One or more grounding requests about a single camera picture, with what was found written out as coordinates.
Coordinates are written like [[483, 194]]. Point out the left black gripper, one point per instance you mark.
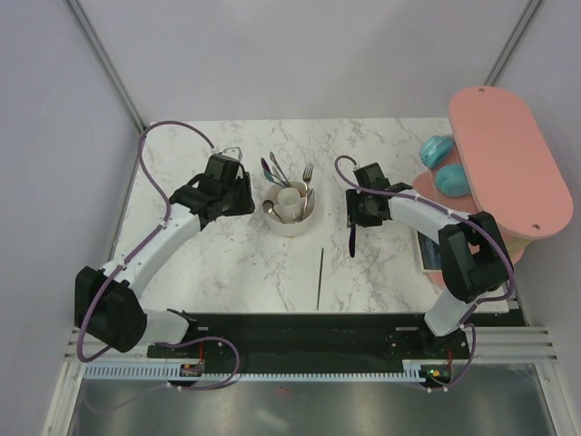
[[246, 204]]

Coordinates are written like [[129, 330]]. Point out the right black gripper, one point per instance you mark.
[[353, 216]]

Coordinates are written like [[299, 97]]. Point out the blue plastic knife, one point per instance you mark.
[[352, 241]]

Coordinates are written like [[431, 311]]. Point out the teal plastic spoon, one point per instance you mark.
[[273, 179]]

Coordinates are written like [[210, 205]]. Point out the silver small spoon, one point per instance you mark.
[[268, 208]]

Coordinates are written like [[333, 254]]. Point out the purple long-handled spoon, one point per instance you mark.
[[265, 166]]

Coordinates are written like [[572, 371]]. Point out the dark chopstick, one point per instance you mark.
[[319, 284]]

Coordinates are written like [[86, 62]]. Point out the teal handled silver fork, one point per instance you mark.
[[306, 178]]

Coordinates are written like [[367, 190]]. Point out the white round divided container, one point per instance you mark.
[[288, 203]]

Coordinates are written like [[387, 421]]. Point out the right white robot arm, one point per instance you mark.
[[474, 261]]

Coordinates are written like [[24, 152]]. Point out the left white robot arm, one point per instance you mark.
[[106, 300]]

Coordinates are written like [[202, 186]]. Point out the teal headphones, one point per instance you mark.
[[450, 179]]

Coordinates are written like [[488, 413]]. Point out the pink oval shelf top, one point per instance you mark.
[[510, 169]]

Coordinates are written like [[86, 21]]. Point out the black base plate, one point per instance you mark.
[[296, 336]]

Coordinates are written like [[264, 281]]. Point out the white slotted cable duct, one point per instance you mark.
[[183, 372]]

